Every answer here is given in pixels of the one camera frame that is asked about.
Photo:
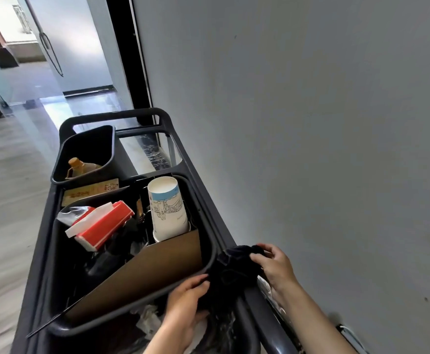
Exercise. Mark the black plastic bag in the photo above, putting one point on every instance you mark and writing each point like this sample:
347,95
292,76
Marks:
111,254

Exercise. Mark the clear plastic wrapper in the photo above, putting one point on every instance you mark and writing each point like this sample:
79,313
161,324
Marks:
71,214

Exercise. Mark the brown cardboard sheet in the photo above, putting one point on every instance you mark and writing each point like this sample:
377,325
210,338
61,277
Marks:
152,272

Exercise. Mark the red and white tissue box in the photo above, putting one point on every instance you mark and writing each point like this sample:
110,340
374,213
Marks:
102,226

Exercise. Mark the person's left fingers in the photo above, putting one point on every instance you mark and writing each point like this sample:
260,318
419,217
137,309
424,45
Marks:
195,283

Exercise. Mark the person's right forearm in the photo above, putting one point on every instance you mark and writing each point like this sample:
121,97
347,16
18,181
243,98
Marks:
310,324

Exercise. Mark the small black bin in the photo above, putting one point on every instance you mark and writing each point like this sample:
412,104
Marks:
93,147

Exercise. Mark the person's left forearm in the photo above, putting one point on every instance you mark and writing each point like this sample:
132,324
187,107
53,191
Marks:
167,341

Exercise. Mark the person's right hand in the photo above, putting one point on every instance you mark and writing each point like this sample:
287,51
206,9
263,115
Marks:
279,267

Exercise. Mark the white paper cup stack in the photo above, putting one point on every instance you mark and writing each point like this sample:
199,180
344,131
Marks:
167,210

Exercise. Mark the thin black stick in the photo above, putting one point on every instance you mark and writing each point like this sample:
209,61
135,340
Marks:
49,324

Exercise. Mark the large black bin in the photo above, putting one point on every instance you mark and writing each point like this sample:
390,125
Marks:
209,232

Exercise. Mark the dark grey service cart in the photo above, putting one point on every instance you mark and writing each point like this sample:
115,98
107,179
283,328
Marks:
196,173

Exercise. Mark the glass door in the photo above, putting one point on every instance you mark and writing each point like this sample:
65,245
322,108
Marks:
71,44

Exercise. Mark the brown bottle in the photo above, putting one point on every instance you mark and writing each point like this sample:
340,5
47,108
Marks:
78,168

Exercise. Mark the person's right thumb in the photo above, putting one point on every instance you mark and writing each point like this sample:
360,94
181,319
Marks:
257,259

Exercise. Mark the yellow printed card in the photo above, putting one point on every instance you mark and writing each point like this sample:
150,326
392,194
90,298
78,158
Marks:
89,190

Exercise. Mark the person's left hand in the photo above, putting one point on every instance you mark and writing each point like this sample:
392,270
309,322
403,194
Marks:
183,309

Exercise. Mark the crumpled white paper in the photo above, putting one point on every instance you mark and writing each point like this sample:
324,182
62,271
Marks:
148,320

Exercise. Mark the black cloth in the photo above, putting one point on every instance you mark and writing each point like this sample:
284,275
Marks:
233,272

